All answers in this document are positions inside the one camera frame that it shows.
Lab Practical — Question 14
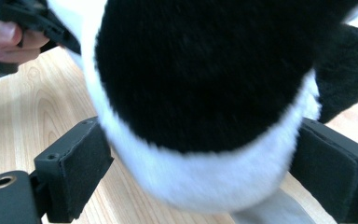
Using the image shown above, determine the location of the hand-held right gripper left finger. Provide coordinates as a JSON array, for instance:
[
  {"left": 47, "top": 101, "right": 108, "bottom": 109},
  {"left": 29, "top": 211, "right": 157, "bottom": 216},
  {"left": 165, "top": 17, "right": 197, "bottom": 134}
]
[{"left": 33, "top": 116, "right": 115, "bottom": 224}]

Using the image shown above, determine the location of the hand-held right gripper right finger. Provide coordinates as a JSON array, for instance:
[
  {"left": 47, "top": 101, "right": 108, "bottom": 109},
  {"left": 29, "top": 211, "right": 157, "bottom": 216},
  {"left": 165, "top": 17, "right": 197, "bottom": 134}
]
[{"left": 289, "top": 117, "right": 358, "bottom": 224}]

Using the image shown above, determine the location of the panda plush toy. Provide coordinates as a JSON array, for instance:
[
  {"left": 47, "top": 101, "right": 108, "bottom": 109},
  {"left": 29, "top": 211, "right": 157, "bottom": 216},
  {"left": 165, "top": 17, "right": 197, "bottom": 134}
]
[{"left": 45, "top": 0, "right": 358, "bottom": 224}]

